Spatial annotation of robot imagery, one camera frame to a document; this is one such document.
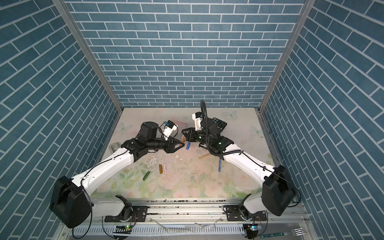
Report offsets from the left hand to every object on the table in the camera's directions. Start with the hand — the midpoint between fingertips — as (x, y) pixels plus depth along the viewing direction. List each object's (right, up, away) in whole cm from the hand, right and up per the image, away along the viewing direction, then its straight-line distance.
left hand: (182, 143), depth 76 cm
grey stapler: (-46, -5, +18) cm, 50 cm away
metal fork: (+55, -39, -8) cm, 68 cm away
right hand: (-1, +7, -1) cm, 7 cm away
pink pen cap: (-12, -17, +13) cm, 24 cm away
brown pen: (+1, +3, -1) cm, 3 cm away
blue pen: (+22, -16, +15) cm, 31 cm away
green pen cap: (-23, -21, +10) cm, 33 cm away
